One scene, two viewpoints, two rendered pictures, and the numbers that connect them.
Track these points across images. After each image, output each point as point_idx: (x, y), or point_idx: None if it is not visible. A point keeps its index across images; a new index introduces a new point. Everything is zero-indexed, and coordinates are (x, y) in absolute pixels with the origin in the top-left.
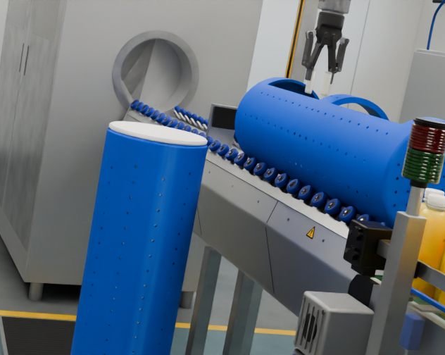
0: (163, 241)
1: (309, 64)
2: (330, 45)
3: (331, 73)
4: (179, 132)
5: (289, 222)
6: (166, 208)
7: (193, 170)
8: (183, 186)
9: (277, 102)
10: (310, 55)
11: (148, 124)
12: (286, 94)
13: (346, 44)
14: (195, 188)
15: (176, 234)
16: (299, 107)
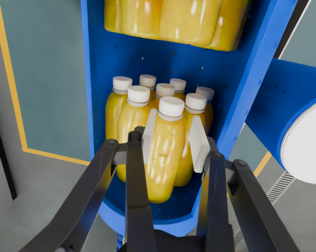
0: (294, 63)
1: (227, 167)
2: (158, 233)
3: (142, 136)
4: (309, 147)
5: None
6: None
7: None
8: None
9: (239, 133)
10: (249, 188)
11: (311, 180)
12: (229, 139)
13: (46, 237)
14: (294, 80)
15: (286, 65)
16: (280, 35)
